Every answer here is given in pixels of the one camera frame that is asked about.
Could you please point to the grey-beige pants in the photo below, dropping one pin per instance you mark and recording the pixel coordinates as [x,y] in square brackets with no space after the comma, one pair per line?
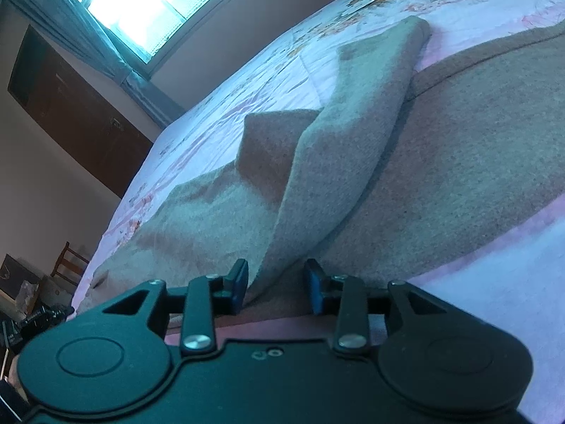
[441,163]

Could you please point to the grey-blue curtain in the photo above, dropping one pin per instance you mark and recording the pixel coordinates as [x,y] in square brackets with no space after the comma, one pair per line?
[79,31]

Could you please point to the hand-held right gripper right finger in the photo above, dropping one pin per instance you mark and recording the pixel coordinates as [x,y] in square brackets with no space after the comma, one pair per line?
[314,292]

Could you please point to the bright window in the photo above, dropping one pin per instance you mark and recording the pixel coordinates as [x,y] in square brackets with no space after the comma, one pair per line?
[145,4]

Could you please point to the bed with floral pink sheet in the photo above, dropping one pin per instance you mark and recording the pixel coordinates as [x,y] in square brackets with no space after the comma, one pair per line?
[265,75]

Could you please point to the dark wooden door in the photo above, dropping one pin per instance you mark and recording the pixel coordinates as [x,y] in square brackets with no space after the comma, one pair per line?
[75,115]

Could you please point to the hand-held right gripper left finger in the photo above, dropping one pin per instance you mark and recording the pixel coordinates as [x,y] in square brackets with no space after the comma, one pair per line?
[239,289]

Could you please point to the wooden chair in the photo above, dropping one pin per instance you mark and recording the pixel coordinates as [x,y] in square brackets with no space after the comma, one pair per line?
[66,269]

